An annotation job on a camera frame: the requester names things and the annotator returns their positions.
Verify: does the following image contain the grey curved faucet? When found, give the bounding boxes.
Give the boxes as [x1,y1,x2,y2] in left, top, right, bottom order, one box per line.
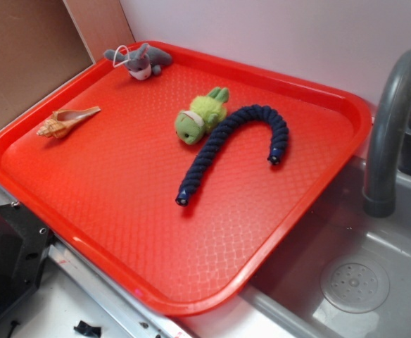
[362,50,411,218]

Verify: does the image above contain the round sink drain cover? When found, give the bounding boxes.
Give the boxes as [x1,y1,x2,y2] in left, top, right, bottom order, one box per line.
[320,255,390,314]

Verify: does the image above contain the brown cardboard panel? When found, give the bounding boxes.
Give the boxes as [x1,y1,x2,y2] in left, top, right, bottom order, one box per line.
[0,1,134,130]

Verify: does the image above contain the tan spiral seashell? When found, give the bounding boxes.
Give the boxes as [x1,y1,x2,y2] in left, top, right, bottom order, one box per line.
[37,106,101,139]

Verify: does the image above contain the red plastic tray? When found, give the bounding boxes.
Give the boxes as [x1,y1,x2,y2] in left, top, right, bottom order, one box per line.
[0,44,372,316]

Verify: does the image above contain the green plush turtle toy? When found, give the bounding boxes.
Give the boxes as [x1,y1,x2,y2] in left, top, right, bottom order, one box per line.
[175,87,229,145]

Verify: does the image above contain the dark blue twisted rope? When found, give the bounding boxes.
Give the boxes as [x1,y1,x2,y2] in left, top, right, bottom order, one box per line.
[175,104,290,208]

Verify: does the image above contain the grey plastic sink basin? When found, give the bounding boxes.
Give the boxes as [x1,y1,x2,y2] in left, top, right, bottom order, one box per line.
[187,154,411,338]

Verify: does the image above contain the black tape scrap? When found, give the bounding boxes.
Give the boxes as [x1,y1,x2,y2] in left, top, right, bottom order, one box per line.
[73,320,102,338]

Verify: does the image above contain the grey plush donkey toy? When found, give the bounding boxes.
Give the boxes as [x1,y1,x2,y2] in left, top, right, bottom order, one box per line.
[103,43,172,80]

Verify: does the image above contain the silver aluminium rail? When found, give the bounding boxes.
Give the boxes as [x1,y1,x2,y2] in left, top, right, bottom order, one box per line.
[0,186,189,337]

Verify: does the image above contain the black metal bracket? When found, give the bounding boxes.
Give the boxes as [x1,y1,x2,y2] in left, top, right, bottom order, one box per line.
[0,204,53,315]

